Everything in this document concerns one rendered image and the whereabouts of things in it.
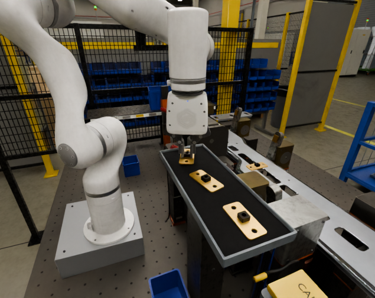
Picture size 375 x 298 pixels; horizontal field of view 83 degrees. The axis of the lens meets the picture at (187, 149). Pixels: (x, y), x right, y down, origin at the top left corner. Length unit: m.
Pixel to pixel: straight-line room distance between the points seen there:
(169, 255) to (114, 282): 0.21
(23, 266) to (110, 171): 1.46
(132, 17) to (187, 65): 0.16
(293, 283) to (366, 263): 0.34
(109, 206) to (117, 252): 0.19
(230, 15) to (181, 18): 1.45
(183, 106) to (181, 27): 0.16
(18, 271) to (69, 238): 1.18
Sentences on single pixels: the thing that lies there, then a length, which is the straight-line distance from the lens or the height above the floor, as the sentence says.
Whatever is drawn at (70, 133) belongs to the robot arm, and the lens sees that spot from 0.66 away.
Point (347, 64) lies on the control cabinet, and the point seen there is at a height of 0.59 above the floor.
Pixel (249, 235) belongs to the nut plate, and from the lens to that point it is 0.38.
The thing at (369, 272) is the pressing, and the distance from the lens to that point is 0.66.
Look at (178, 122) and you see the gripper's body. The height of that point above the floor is 1.27.
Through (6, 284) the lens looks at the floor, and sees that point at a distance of 2.07.
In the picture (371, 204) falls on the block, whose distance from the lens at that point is 0.82.
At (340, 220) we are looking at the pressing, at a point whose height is 1.00.
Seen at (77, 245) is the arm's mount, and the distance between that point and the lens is 0.92.
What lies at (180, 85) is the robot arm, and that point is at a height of 1.36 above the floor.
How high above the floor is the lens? 1.44
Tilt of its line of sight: 26 degrees down
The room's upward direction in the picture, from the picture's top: straight up
